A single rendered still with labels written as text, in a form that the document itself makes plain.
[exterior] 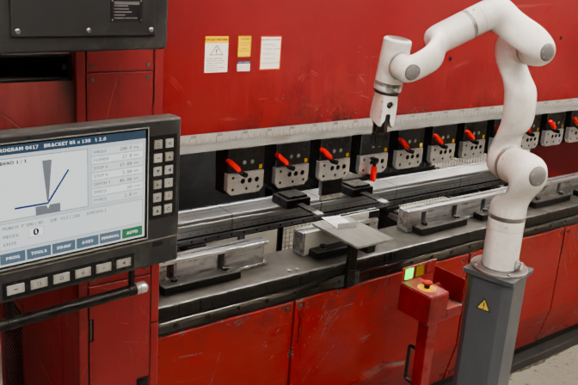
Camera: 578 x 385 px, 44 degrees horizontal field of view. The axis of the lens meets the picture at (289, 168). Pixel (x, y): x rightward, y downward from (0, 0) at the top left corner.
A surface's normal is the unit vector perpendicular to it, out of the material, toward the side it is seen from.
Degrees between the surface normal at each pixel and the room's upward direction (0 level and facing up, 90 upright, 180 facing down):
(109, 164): 90
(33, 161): 90
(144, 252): 90
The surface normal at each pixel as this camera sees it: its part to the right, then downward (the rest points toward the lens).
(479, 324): -0.64, 0.18
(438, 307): 0.61, 0.25
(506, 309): 0.10, 0.29
